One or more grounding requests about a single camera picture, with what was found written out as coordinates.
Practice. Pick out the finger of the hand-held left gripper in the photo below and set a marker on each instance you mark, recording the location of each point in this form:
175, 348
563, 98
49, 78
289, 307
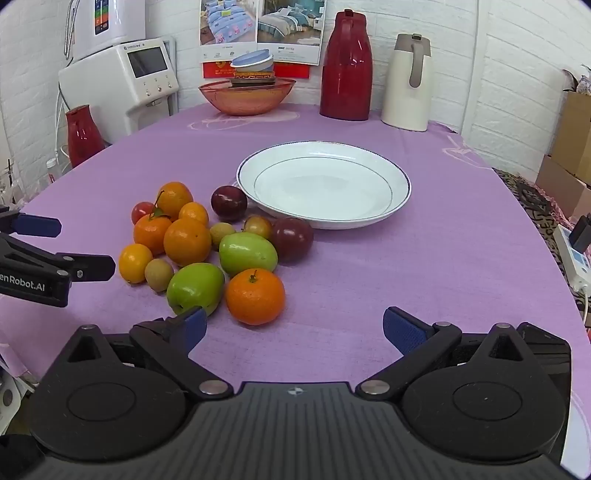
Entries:
37, 225
92, 267

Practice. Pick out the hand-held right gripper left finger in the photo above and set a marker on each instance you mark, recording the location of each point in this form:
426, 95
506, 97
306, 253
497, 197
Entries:
194, 325

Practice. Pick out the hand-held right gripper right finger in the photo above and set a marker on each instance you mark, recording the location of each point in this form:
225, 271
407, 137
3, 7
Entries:
401, 330

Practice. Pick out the green apple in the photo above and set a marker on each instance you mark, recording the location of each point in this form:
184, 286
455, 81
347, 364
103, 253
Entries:
248, 253
195, 288

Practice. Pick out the yellow-orange tangerine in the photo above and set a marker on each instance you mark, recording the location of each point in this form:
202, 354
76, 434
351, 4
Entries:
135, 263

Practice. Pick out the tangerine with green leaf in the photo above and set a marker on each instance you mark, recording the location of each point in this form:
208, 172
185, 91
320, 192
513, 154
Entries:
150, 235

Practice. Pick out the red tomato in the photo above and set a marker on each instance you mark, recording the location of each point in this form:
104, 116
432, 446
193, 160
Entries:
141, 211

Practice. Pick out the small yellow-green fruit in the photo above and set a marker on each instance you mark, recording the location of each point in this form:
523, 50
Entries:
222, 234

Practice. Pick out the dark red plum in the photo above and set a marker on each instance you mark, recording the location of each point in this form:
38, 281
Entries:
229, 203
292, 238

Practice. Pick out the white plate with blue rim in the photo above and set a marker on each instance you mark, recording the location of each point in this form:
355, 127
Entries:
323, 184

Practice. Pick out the purple tablecloth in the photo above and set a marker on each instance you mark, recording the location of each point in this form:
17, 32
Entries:
415, 277

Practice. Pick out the clear plastic bottle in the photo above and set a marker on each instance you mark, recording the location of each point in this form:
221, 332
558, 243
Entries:
53, 170

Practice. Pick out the brown kiwi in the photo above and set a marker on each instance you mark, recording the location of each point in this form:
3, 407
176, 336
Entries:
159, 275

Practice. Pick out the small red thermos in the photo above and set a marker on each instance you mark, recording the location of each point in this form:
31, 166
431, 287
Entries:
83, 136

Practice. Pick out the small orange tangerine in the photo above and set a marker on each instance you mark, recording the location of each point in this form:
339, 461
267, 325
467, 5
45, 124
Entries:
195, 213

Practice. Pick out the small yellow-red fruit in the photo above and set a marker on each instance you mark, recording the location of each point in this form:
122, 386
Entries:
257, 226

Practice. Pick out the white water dispenser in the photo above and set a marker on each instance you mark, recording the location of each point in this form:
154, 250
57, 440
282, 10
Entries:
111, 87

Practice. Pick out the brown patterned cloth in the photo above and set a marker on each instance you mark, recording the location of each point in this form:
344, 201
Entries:
531, 203

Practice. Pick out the white power strip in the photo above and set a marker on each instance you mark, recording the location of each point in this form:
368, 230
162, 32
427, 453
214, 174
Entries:
570, 261

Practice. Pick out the black plug adapter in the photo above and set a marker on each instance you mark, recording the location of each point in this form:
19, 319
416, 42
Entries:
581, 235

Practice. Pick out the white water purifier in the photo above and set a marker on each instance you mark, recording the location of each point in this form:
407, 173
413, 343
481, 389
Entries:
120, 23

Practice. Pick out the orange glass bowl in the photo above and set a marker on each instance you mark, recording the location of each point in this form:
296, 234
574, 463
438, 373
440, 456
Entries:
247, 102

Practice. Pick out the cream thermos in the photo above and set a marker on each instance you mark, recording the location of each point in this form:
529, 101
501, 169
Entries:
406, 101

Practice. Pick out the stack of patterned bowls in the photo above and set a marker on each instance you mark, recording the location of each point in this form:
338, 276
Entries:
251, 81

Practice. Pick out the large cardboard box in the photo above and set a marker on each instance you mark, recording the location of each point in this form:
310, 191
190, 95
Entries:
575, 134

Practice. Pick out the blue and white bowl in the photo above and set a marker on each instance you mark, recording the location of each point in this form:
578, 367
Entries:
251, 60

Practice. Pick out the tall red thermos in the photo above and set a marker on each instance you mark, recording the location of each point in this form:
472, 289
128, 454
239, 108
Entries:
346, 69

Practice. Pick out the red wall calendar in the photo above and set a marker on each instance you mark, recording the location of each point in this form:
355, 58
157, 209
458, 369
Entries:
214, 70

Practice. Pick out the bedding wall poster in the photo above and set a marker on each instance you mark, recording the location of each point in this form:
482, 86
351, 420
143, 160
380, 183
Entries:
286, 27

